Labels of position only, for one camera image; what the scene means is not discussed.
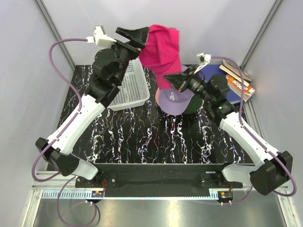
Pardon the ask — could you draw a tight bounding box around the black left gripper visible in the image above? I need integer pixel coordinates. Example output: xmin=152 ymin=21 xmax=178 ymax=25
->
xmin=108 ymin=27 xmax=149 ymax=84

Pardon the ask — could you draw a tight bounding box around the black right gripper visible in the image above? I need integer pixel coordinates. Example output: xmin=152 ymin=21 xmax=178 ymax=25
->
xmin=164 ymin=65 xmax=214 ymax=104

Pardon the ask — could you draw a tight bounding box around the lavender baseball cap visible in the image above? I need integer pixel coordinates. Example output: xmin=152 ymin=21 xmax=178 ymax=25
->
xmin=156 ymin=75 xmax=195 ymax=116

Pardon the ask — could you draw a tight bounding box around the dark green cap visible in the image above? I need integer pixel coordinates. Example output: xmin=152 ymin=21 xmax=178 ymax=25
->
xmin=183 ymin=95 xmax=204 ymax=114

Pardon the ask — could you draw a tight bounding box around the light pink baseball cap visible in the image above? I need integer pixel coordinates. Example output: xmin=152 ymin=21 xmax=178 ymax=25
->
xmin=155 ymin=88 xmax=160 ymax=106

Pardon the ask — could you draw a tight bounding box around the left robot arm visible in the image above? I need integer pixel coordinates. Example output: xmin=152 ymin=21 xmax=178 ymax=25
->
xmin=35 ymin=26 xmax=150 ymax=187

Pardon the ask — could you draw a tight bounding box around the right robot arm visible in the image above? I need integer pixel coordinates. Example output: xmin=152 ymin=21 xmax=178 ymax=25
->
xmin=165 ymin=66 xmax=293 ymax=196

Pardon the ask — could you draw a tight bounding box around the white plastic basket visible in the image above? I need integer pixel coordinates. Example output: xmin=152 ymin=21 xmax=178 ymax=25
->
xmin=108 ymin=58 xmax=150 ymax=111

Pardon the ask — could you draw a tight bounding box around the tan paperback book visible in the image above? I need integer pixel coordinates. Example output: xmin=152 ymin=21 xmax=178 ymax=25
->
xmin=219 ymin=59 xmax=252 ymax=84

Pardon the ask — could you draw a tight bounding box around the orange paperback book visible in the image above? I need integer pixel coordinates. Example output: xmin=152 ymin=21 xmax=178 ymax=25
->
xmin=225 ymin=74 xmax=256 ymax=102

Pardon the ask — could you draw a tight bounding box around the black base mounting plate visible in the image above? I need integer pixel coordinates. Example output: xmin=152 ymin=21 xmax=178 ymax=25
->
xmin=75 ymin=163 xmax=243 ymax=200

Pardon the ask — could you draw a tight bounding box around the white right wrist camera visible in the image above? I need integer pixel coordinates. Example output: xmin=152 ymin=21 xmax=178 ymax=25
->
xmin=195 ymin=52 xmax=211 ymax=72

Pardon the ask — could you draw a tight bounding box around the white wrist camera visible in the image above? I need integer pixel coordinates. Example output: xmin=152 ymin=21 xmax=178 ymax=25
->
xmin=195 ymin=52 xmax=211 ymax=72
xmin=86 ymin=26 xmax=116 ymax=48

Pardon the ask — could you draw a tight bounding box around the blue ring binder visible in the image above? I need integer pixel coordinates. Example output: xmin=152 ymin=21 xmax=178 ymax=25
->
xmin=201 ymin=64 xmax=241 ymax=104

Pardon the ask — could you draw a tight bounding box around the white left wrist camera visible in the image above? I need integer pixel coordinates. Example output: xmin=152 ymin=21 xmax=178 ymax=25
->
xmin=86 ymin=26 xmax=116 ymax=48

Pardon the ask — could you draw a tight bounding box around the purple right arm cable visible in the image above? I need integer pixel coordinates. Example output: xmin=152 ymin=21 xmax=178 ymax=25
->
xmin=209 ymin=56 xmax=297 ymax=197

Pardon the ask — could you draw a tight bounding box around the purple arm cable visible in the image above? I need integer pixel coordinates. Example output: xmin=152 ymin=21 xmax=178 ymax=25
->
xmin=209 ymin=56 xmax=297 ymax=197
xmin=32 ymin=37 xmax=89 ymax=183

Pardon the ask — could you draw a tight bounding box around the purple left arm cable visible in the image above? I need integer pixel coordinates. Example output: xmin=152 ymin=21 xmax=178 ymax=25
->
xmin=32 ymin=37 xmax=89 ymax=183

